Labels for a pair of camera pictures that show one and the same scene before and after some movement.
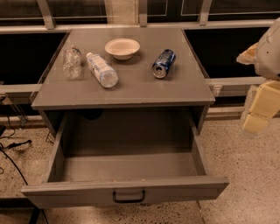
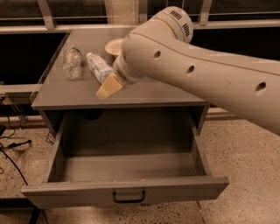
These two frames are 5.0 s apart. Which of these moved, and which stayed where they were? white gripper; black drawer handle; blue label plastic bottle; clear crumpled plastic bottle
Moved: white gripper
Stayed: black drawer handle; clear crumpled plastic bottle; blue label plastic bottle
